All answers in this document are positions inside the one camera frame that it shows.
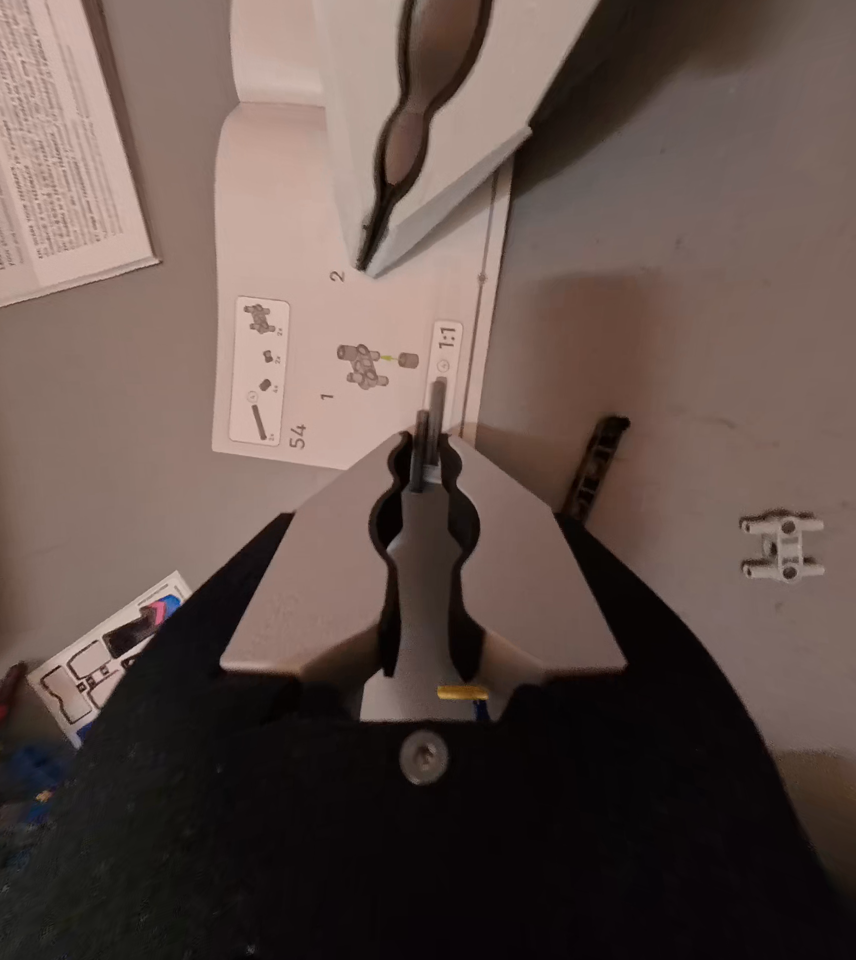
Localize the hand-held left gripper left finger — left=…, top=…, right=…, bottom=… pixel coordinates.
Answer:
left=218, top=432, right=414, bottom=721

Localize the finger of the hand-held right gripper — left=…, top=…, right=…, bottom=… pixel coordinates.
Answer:
left=312, top=0, right=417, bottom=271
left=359, top=0, right=603, bottom=282

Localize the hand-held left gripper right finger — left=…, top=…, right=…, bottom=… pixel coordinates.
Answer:
left=441, top=433, right=629, bottom=721

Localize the lego instruction booklet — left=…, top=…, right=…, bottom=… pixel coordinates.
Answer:
left=212, top=0, right=513, bottom=472

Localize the dark grey lego axle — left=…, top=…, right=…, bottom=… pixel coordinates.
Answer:
left=410, top=408, right=440, bottom=495

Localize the light grey lego connector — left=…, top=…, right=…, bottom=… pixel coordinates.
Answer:
left=740, top=511, right=826, bottom=585

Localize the black lego beam with pin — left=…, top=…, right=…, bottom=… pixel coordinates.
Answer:
left=564, top=414, right=631, bottom=519

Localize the black and blue lego chassis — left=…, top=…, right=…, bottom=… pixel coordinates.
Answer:
left=0, top=660, right=76, bottom=931

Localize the blue and black sticker sheet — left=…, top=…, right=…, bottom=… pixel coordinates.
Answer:
left=26, top=571, right=192, bottom=749

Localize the white printed leaflet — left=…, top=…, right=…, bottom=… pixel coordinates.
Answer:
left=0, top=0, right=161, bottom=322

